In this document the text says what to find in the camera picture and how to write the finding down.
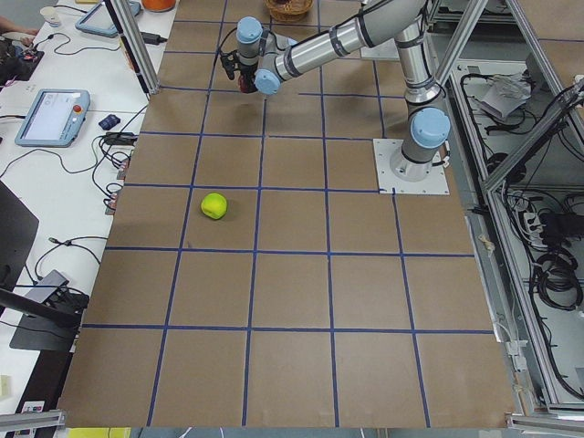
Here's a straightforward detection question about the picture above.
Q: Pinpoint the blue teach pendant tablet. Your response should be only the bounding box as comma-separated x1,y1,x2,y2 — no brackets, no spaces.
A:
15,89,91,148

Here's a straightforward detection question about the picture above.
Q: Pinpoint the white paper cup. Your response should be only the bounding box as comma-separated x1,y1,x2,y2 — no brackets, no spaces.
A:
39,6,61,27

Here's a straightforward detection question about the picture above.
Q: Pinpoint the dark red apple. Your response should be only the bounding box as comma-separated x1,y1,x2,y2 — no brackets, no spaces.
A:
238,75,257,94

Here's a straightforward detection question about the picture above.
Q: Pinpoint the green apple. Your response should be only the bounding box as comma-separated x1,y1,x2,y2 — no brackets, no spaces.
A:
200,193,228,220

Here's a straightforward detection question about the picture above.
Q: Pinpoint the aluminium frame post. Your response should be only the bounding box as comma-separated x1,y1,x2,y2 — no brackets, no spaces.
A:
104,0,160,95

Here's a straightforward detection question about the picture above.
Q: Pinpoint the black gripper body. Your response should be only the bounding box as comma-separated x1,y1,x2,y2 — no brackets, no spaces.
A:
238,66,256,85

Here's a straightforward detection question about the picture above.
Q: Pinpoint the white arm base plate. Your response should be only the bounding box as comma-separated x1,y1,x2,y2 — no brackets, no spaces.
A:
372,139,450,195

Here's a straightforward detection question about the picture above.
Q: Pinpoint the orange bucket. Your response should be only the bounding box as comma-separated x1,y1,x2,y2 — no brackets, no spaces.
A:
141,0,176,13

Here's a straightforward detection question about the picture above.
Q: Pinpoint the black power adapter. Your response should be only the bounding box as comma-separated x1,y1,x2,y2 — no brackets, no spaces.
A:
141,32,168,46

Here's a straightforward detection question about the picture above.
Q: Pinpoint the dark blue small pouch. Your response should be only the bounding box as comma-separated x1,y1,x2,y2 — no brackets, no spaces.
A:
99,114,120,130

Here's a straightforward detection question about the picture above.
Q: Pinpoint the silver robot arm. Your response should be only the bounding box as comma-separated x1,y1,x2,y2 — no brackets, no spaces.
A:
219,0,451,183

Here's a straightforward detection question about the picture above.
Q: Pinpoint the woven wicker basket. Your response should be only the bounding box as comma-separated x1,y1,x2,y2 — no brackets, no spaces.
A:
264,0,313,23

